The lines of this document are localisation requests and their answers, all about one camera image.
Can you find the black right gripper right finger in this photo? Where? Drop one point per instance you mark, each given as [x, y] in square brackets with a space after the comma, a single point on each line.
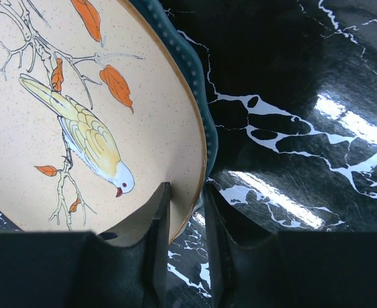
[252, 267]

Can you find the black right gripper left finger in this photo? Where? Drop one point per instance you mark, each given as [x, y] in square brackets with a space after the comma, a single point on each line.
[84, 269]

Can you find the black marble pattern mat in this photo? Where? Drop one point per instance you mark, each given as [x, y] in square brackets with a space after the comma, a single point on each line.
[292, 90]

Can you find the teal scalloped plate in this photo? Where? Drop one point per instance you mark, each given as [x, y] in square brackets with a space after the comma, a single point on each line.
[183, 129]

